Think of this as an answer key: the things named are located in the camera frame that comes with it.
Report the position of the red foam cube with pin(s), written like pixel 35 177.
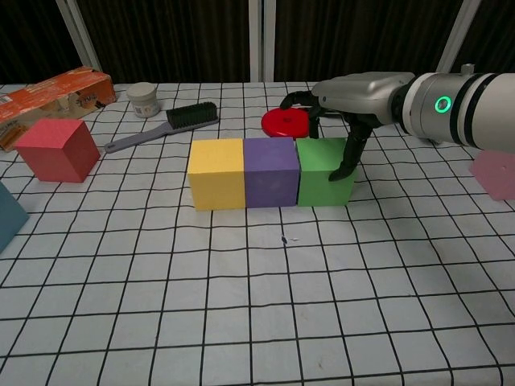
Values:
pixel 56 154

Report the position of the green foam cube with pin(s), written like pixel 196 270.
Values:
pixel 318 183

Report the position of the blue foam cube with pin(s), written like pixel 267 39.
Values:
pixel 10 217

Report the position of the grey brush black bristles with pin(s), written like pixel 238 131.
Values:
pixel 193 114

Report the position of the pink foam cube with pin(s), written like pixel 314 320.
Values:
pixel 495 177

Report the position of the orange cardboard box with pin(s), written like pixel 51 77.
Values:
pixel 52 94

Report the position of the purple foam cube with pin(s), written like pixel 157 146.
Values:
pixel 270 177

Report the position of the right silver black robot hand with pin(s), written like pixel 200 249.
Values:
pixel 358 94

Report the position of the red plastic disc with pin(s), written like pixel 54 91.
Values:
pixel 285 122

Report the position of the yellow foam cube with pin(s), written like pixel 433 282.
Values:
pixel 216 177

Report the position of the small white jar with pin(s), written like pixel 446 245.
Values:
pixel 142 100

